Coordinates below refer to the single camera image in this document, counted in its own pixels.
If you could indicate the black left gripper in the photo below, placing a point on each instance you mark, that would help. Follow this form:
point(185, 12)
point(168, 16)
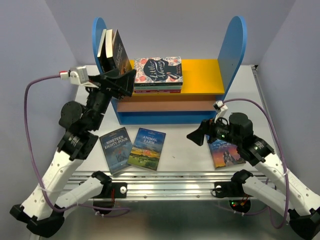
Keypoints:
point(126, 81)

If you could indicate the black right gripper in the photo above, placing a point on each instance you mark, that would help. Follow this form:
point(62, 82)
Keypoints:
point(198, 135)

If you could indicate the A Tale of Two Cities book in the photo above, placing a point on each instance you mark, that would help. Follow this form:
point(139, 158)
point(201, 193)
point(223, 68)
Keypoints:
point(116, 55)

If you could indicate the Three Days to See book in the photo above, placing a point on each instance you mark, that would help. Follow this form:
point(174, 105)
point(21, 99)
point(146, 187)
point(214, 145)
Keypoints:
point(101, 55)

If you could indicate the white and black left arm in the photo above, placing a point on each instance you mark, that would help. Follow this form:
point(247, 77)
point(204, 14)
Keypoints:
point(45, 210)

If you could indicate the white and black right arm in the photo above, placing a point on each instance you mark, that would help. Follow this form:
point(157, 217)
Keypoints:
point(290, 195)

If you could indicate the red Roald Dahl book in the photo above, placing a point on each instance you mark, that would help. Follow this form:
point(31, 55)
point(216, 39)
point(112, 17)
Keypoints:
point(158, 91)

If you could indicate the teal spine book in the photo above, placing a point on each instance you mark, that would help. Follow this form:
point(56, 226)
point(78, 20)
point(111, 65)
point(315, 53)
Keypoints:
point(172, 87)

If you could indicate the sunset cover book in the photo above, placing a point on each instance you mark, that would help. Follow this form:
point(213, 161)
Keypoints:
point(224, 154)

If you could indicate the Little Women book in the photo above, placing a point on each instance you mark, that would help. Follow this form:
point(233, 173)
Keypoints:
point(158, 71)

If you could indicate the Animal Farm book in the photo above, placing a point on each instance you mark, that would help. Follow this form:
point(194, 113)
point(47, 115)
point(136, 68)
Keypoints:
point(146, 149)

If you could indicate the Nineteen Eighty-Four book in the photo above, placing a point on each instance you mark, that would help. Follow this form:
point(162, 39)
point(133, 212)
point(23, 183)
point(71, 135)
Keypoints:
point(116, 146)

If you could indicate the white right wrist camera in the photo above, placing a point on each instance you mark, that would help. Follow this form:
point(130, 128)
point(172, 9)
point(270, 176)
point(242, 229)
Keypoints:
point(220, 109)

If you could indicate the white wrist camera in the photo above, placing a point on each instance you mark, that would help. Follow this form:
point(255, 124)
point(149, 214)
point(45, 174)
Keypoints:
point(220, 109)
point(77, 75)

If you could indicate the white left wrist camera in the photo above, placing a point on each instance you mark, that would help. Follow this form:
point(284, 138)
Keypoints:
point(77, 75)

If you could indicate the aluminium rail frame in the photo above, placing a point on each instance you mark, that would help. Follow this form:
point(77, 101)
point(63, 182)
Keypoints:
point(186, 170)

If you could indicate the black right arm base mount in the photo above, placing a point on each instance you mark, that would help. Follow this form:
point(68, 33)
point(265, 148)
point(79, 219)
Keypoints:
point(232, 188)

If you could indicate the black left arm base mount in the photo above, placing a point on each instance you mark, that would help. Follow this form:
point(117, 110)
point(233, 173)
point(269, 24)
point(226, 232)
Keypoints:
point(114, 190)

